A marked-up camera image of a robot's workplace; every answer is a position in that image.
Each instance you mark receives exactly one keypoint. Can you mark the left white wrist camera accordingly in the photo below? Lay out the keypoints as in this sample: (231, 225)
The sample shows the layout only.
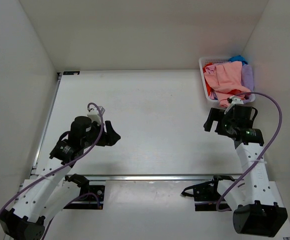
(94, 114)

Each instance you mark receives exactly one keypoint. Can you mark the black label sticker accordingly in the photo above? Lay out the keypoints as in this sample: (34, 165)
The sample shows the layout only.
(71, 73)

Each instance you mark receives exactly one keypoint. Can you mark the white plastic laundry basket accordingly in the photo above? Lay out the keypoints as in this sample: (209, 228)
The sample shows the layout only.
(212, 96)

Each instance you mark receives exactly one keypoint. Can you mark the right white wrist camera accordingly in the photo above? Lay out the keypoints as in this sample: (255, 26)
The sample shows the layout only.
(233, 100)

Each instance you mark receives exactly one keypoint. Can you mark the blue t shirt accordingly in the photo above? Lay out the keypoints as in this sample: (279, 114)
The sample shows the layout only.
(238, 58)

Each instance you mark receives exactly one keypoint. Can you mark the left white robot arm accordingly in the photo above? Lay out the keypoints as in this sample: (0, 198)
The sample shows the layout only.
(41, 200)

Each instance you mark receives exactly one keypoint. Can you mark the lavender t shirt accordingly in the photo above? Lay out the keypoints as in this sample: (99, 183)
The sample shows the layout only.
(247, 77)

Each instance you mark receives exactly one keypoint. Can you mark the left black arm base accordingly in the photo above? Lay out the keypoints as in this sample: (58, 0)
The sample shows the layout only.
(91, 196)

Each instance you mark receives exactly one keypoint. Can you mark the orange t shirt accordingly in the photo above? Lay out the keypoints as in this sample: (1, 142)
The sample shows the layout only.
(208, 88)

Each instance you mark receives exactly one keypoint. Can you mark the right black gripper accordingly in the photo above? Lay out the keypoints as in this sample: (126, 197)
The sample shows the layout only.
(219, 120)

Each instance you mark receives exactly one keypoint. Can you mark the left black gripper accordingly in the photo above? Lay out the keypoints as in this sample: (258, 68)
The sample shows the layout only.
(103, 135)

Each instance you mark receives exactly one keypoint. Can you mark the pink t shirt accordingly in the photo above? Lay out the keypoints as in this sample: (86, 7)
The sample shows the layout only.
(226, 81)

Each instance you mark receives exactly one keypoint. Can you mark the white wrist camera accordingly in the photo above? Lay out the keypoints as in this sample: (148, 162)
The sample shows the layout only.
(94, 114)
(233, 100)

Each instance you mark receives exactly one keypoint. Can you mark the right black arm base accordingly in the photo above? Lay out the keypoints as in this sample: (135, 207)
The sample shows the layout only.
(205, 194)

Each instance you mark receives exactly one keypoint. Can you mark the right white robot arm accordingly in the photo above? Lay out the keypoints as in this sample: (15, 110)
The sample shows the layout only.
(254, 206)

